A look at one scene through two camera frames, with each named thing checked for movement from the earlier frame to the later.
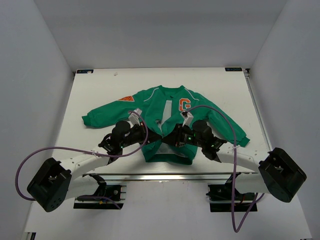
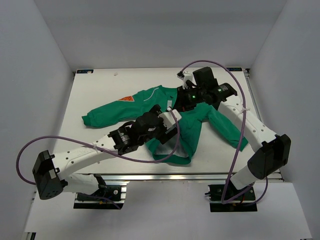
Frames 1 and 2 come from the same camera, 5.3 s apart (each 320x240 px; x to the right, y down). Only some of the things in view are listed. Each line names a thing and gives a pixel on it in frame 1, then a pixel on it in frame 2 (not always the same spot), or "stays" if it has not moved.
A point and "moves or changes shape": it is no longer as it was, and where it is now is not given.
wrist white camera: [134, 116] to [168, 119]
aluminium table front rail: [171, 177] stays
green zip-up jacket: [161, 109] moves or changes shape
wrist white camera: [188, 118] to [187, 76]
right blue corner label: [238, 69] stays
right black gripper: [175, 138] to [182, 105]
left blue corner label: [84, 71] stays
